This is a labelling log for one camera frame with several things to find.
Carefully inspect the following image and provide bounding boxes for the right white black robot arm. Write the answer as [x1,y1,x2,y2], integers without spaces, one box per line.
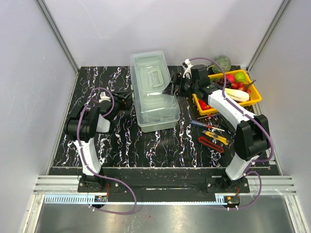
[162,59,273,192]

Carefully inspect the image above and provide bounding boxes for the blue red screwdriver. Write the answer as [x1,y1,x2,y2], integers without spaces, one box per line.
[190,120,224,132]

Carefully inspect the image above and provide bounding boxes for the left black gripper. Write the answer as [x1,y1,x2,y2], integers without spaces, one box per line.
[110,90,136,120]

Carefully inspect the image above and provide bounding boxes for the red cherries bunch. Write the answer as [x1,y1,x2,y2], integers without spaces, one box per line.
[231,82,251,94]

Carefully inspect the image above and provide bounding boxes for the dark purple grapes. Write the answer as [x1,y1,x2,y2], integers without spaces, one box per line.
[213,78,232,88]

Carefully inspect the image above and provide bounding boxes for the purple cable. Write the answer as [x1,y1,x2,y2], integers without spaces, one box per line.
[77,87,138,215]
[189,57,275,211]

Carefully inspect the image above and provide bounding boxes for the yellow plastic bin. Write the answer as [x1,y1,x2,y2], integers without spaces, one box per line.
[192,69,262,116]

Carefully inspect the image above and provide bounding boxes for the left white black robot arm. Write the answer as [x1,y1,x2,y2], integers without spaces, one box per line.
[65,87,133,192]

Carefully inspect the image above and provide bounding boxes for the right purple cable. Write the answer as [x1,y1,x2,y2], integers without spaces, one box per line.
[189,57,275,211]

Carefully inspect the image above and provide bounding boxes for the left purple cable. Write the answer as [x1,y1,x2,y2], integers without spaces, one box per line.
[77,87,138,215]

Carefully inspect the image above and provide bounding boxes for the aluminium frame rail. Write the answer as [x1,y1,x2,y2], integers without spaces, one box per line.
[34,176,296,196]

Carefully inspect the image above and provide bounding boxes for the clear plastic tool box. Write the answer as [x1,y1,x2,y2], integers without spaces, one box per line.
[130,51,180,133]

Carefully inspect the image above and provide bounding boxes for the red pink apple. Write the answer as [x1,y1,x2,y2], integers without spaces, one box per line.
[225,74,235,85]

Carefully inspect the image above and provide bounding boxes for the yellow utility knife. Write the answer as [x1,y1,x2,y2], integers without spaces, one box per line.
[202,131,229,145]

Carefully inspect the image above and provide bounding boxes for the green netted melon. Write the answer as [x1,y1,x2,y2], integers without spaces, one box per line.
[212,55,231,73]

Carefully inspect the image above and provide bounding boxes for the red utility knife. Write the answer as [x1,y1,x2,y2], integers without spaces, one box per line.
[198,136,224,153]

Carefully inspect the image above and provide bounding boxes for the green apple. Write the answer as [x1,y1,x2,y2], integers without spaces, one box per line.
[234,72,247,83]

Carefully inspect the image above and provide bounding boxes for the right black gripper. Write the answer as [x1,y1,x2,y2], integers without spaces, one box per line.
[162,74,197,100]

